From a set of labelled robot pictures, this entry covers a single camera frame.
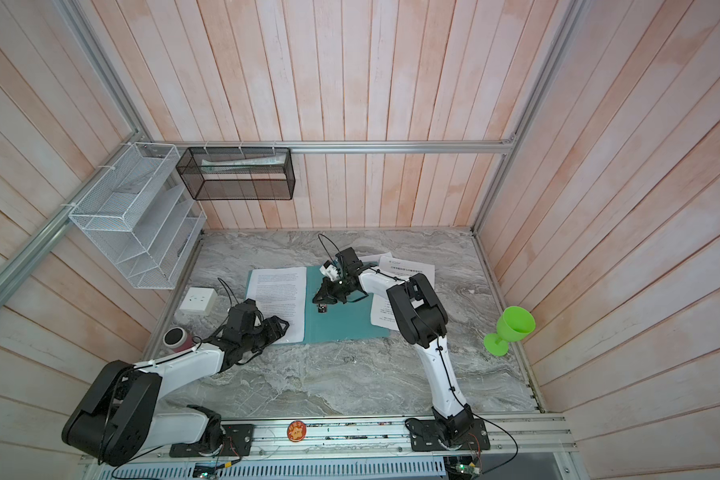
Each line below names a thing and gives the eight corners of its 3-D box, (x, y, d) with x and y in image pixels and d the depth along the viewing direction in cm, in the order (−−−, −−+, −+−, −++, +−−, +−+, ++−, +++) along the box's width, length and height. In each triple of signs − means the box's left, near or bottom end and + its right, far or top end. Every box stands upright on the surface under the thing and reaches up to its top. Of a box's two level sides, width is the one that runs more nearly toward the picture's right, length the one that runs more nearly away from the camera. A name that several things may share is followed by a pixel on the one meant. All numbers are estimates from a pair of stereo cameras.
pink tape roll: (168, 354, 90) (158, 346, 85) (176, 334, 94) (166, 326, 89) (190, 354, 90) (181, 346, 85) (197, 334, 94) (188, 326, 89)
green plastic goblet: (484, 356, 89) (506, 332, 76) (477, 332, 94) (497, 306, 81) (513, 356, 89) (540, 332, 76) (504, 332, 94) (529, 306, 81)
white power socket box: (184, 315, 98) (178, 309, 95) (193, 294, 104) (187, 287, 100) (211, 315, 98) (206, 309, 95) (218, 294, 104) (214, 287, 100)
